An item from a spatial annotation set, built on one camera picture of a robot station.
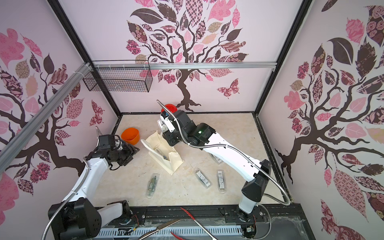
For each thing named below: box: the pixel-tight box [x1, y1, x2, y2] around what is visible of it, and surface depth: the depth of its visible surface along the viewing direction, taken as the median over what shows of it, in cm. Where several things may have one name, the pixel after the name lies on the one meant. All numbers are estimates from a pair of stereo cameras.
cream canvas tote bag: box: [140, 130, 185, 176], surface depth 91 cm
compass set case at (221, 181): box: [216, 169, 227, 194], surface depth 85 cm
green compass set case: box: [146, 173, 160, 199], surface depth 85 cm
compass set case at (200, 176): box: [194, 168, 213, 189], surface depth 87 cm
